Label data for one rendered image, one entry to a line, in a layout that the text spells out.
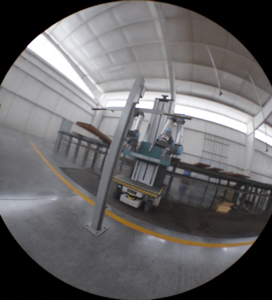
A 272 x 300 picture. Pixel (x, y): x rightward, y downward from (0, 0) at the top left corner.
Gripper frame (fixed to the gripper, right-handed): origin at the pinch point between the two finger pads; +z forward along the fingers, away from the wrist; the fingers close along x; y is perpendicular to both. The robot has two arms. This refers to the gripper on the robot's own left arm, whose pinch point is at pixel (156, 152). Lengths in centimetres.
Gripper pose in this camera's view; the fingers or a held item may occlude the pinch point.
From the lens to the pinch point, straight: 95.0
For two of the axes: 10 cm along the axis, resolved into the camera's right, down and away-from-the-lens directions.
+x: 7.9, 3.3, -5.1
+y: -2.7, -5.7, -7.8
